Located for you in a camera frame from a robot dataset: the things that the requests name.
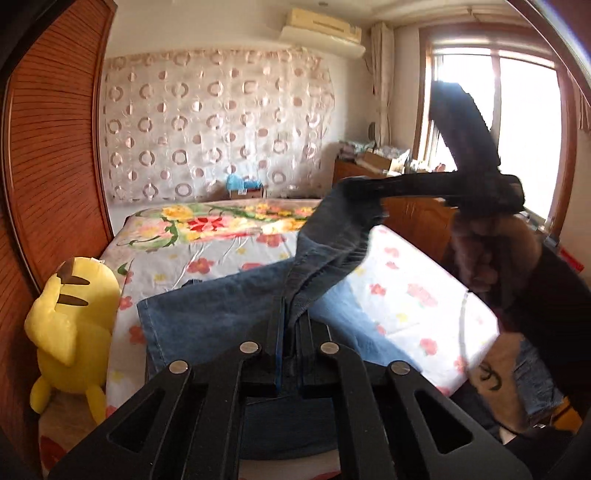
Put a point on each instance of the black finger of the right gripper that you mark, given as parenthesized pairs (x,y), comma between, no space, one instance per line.
(445,186)

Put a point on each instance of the circle pattern sheer curtain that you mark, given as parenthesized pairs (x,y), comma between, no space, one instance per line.
(178,125)

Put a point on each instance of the blue denim jeans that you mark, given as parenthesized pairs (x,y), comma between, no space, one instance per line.
(202,319)

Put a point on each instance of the wooden louvered wardrobe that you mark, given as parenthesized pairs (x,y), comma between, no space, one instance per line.
(52,201)

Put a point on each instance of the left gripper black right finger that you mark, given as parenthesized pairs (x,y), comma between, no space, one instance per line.
(391,423)

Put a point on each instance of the yellow Pikachu plush toy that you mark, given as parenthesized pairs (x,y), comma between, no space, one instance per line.
(71,325)

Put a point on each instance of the beige side curtain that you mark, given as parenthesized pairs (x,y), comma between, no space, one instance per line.
(382,50)

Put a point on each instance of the box with blue bag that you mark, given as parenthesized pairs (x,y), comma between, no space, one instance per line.
(243,188)

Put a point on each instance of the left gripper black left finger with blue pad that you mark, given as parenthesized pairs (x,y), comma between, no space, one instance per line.
(187,422)

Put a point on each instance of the right hand holding handle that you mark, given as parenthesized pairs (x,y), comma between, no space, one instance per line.
(495,255)

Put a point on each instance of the wooden framed window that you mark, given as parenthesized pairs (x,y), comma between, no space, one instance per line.
(525,96)

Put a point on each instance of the person blue jeans leg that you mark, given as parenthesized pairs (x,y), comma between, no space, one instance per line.
(535,387)

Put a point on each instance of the white wall air conditioner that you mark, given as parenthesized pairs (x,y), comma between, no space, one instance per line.
(317,31)

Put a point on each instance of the floral pink blanket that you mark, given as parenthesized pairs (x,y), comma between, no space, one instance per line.
(179,224)

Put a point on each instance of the white strawberry print sheet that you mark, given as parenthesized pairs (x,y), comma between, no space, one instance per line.
(415,303)

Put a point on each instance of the wooden low cabinet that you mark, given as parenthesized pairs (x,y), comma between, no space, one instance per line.
(424,222)

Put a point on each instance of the cardboard box on cabinet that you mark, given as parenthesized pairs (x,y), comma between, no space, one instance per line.
(383,165)

